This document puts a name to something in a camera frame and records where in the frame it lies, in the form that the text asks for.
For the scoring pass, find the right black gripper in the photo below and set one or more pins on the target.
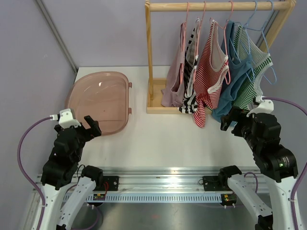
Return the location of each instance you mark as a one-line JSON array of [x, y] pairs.
[[236, 114]]

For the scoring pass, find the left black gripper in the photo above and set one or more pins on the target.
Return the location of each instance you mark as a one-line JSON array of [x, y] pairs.
[[94, 130]]

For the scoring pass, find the black white striped tank top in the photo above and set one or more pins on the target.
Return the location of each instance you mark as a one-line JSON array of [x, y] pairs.
[[189, 105]]

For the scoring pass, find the red white striped tank top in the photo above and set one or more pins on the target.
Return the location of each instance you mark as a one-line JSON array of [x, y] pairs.
[[211, 72]]

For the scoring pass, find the lilac tank top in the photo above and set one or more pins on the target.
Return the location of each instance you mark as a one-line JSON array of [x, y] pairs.
[[173, 92]]

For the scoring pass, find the pink hanger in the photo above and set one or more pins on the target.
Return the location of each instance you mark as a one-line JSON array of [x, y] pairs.
[[183, 32], [227, 78], [200, 26]]

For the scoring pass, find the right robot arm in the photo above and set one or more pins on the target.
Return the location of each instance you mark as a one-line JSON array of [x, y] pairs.
[[276, 163]]

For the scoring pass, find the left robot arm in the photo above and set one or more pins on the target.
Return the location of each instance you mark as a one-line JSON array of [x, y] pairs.
[[59, 170]]

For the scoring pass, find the blue tank top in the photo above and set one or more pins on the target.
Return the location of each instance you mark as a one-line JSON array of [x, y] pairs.
[[239, 67]]

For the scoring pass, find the green white striped tank top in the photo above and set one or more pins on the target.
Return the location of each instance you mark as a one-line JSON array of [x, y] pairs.
[[260, 63]]

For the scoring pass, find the pink plastic basin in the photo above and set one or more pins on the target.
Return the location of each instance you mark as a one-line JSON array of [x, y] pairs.
[[104, 96]]

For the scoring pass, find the wooden clothes rack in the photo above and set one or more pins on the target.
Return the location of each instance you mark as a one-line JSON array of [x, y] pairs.
[[282, 10]]

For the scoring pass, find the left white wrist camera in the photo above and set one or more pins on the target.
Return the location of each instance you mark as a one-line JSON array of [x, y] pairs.
[[66, 119]]

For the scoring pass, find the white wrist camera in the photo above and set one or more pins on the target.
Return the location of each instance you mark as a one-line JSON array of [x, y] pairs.
[[66, 119], [260, 105]]

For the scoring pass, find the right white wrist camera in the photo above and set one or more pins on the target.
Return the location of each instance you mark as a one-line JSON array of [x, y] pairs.
[[260, 105]]

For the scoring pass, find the aluminium mounting rail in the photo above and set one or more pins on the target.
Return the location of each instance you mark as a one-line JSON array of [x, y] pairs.
[[183, 181]]

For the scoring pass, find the white slotted cable duct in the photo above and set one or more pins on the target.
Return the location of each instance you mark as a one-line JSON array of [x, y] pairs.
[[157, 198]]

